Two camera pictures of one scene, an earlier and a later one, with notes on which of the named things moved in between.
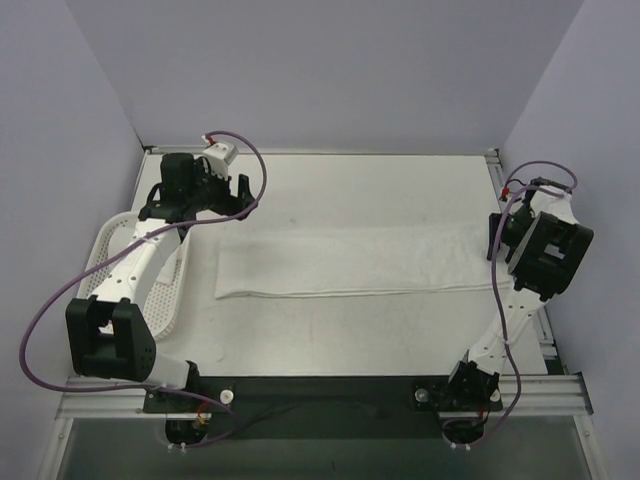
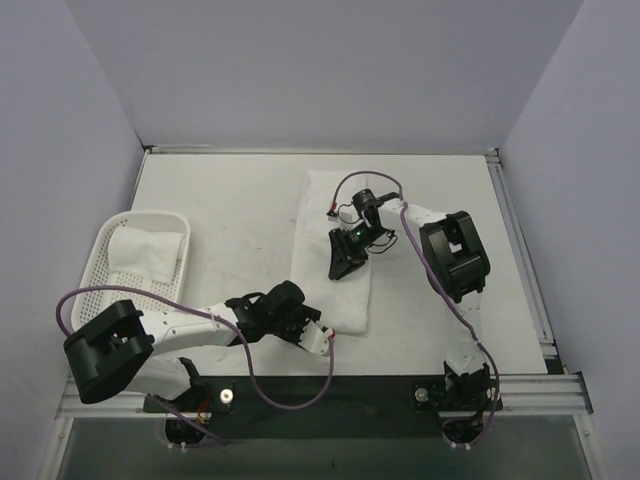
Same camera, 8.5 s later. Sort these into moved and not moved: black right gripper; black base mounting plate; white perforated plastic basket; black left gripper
Moved: black right gripper; black left gripper
Not moved: black base mounting plate; white perforated plastic basket
